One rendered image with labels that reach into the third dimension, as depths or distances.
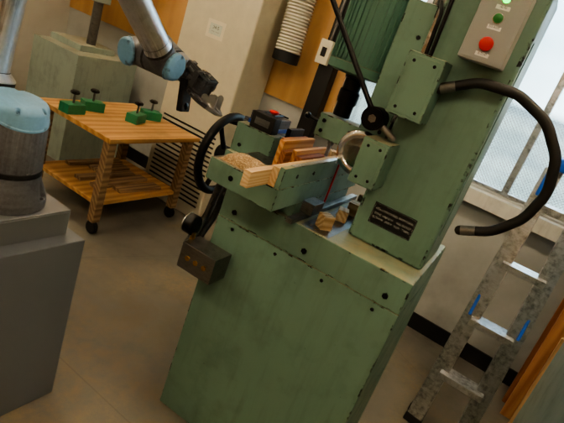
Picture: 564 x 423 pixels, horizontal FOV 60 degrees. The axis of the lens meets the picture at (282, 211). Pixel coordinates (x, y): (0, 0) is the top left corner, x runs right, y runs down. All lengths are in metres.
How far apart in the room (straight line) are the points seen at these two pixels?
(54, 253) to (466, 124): 1.09
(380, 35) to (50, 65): 2.56
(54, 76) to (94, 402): 2.29
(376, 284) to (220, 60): 1.99
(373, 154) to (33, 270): 0.91
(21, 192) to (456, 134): 1.07
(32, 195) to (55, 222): 0.11
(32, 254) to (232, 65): 1.84
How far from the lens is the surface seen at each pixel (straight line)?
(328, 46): 2.83
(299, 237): 1.32
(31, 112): 1.32
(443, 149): 1.28
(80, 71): 3.40
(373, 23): 1.38
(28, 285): 1.45
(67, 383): 1.83
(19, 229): 1.39
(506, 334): 2.06
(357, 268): 1.27
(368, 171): 1.24
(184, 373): 1.70
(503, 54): 1.21
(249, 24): 2.88
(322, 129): 1.46
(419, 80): 1.22
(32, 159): 1.36
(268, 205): 1.20
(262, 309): 1.43
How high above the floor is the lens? 1.25
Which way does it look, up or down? 19 degrees down
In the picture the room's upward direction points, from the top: 20 degrees clockwise
